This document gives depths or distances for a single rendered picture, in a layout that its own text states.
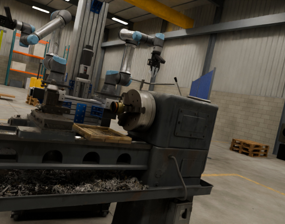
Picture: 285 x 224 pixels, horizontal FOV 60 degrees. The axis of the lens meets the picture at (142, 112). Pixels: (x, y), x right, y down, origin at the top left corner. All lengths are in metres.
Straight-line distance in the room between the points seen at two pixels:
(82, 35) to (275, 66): 10.98
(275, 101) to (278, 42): 2.69
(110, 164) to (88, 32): 1.37
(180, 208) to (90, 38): 1.72
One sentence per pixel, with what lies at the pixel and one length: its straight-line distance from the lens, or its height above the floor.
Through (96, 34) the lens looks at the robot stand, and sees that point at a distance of 2.56.
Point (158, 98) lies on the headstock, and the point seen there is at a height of 1.21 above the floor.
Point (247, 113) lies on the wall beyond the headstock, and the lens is 12.83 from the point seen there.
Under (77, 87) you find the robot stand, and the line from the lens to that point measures 2.39.
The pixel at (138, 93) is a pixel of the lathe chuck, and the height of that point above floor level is 1.21.
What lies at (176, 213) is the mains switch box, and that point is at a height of 0.37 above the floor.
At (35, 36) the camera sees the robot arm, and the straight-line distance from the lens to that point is 2.18.
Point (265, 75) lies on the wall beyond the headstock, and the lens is 12.88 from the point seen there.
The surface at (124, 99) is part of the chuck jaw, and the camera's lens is 1.82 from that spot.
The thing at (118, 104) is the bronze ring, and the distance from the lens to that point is 1.74.
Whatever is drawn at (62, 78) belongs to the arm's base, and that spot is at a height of 1.21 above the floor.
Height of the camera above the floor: 1.18
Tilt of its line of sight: 3 degrees down
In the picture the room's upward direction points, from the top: 12 degrees clockwise
